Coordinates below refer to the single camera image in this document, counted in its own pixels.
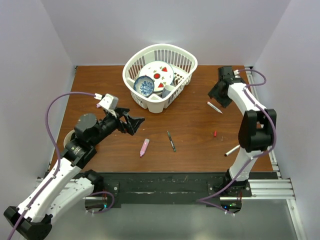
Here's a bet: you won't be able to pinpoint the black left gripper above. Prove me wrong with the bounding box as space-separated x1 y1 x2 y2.
90 106 144 147

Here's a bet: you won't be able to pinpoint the white red marker pen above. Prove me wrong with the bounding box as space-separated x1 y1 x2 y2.
207 101 223 114

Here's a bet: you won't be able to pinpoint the green fineliner pen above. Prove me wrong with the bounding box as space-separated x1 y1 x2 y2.
167 131 177 152

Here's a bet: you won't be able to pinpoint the white black marker pen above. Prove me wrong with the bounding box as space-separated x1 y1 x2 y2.
224 145 240 157

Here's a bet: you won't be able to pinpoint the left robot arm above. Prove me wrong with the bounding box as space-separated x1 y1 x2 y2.
4 107 145 240

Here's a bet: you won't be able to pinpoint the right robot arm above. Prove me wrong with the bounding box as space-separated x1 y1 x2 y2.
208 66 277 198

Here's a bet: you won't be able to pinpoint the pink highlighter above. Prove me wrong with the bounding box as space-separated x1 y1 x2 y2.
139 138 150 157

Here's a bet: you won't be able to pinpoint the blue white patterned bowl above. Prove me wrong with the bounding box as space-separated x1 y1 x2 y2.
133 75 155 98

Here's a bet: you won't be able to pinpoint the white mug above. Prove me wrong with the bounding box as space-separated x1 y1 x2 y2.
161 85 175 99

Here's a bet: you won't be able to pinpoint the white plastic dish basket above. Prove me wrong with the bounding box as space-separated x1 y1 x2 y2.
122 43 198 114

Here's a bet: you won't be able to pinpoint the white plate red decorations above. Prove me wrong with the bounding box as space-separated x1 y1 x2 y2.
138 60 175 92

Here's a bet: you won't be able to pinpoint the beige ceramic bowl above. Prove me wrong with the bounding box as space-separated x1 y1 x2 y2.
63 129 75 148

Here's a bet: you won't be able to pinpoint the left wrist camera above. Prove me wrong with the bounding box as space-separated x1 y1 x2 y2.
94 93 119 111

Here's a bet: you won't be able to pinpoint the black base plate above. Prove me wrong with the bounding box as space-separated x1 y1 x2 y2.
74 171 278 210

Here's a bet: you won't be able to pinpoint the aluminium frame rail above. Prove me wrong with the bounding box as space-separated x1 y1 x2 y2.
243 66 307 240

